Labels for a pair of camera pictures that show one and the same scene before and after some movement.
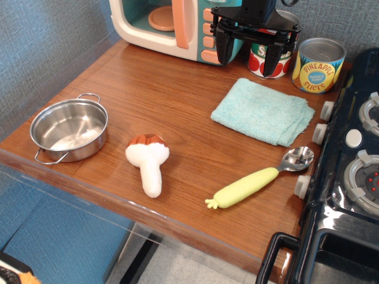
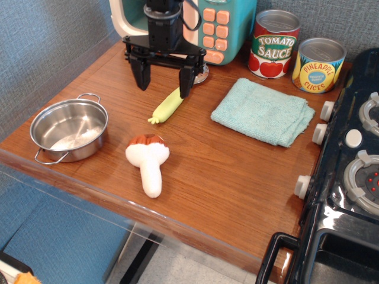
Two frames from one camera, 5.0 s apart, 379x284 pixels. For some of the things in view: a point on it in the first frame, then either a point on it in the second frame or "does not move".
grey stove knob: x=319 y=132 does not move
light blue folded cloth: x=260 y=113 does not move
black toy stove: x=339 y=241 does not move
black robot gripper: x=257 y=20 → x=165 y=44
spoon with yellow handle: x=296 y=160 → x=173 y=100
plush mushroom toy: x=148 y=151 does not move
